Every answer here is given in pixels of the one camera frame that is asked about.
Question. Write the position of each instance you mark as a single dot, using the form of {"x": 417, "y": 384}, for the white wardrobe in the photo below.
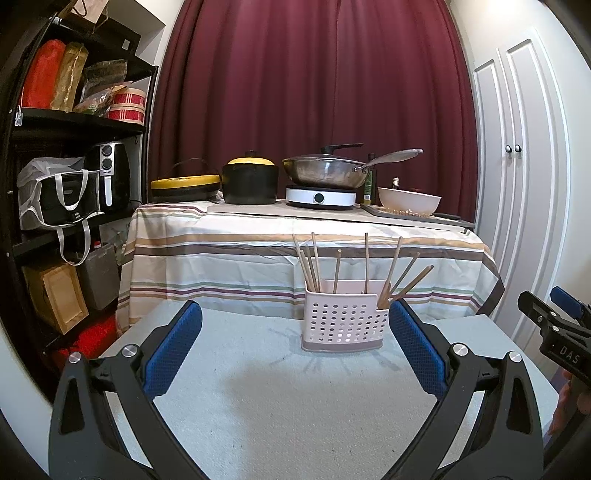
{"x": 531, "y": 207}

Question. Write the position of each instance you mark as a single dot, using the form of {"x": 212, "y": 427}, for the black shelf rack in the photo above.
{"x": 74, "y": 122}

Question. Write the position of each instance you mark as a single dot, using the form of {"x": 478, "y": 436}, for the gold packet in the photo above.
{"x": 69, "y": 76}

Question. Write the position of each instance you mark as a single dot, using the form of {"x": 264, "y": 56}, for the group of wooden chopsticks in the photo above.
{"x": 366, "y": 263}

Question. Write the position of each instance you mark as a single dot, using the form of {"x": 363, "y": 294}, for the red rug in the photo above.
{"x": 87, "y": 341}

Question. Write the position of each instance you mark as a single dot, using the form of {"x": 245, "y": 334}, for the dark red curtain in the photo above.
{"x": 314, "y": 69}

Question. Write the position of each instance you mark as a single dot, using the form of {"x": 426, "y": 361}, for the pale grey table cover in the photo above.
{"x": 286, "y": 406}

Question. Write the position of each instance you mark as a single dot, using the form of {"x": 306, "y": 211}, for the person's right hand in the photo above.
{"x": 562, "y": 404}

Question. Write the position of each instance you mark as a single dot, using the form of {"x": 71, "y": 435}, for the white perforated utensil holder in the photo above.
{"x": 344, "y": 323}

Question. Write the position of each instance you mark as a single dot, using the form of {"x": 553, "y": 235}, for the white induction cooker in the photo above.
{"x": 318, "y": 197}

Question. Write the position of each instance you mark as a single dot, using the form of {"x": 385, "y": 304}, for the black box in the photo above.
{"x": 120, "y": 37}

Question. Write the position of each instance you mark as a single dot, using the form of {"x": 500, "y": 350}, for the black pot with yellow lid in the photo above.
{"x": 249, "y": 182}

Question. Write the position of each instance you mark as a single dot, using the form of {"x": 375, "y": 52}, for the steel wok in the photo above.
{"x": 318, "y": 173}

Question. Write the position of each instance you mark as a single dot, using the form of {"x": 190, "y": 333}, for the grey box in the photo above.
{"x": 99, "y": 277}

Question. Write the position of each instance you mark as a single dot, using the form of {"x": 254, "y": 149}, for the black air fryer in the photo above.
{"x": 111, "y": 175}

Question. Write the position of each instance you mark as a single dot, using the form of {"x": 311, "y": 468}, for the green oil bottle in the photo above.
{"x": 368, "y": 184}

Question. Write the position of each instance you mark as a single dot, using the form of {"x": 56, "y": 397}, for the red striped round box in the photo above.
{"x": 127, "y": 106}

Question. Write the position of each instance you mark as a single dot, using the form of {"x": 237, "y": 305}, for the red bag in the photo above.
{"x": 41, "y": 74}

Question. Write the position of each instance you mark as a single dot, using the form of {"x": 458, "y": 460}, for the flat black and yellow pan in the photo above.
{"x": 184, "y": 189}

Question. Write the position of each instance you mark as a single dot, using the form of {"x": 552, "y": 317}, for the white bowl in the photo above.
{"x": 408, "y": 201}

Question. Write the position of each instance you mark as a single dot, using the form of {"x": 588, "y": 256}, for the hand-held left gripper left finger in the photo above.
{"x": 178, "y": 344}

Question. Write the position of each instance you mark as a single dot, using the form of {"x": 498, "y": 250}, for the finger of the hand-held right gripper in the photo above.
{"x": 572, "y": 304}
{"x": 542, "y": 314}

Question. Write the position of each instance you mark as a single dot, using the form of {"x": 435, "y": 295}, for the striped tablecloth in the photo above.
{"x": 217, "y": 258}

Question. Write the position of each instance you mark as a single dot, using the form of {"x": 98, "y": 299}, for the brown paper bag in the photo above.
{"x": 85, "y": 9}

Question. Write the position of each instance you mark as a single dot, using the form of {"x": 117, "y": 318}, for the beige board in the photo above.
{"x": 277, "y": 211}

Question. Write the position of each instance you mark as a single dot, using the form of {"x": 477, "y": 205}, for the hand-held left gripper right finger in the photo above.
{"x": 415, "y": 346}

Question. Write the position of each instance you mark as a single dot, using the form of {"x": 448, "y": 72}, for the wooden framed board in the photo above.
{"x": 57, "y": 300}

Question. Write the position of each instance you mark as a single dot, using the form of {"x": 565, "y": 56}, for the dark snack packets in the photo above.
{"x": 104, "y": 83}

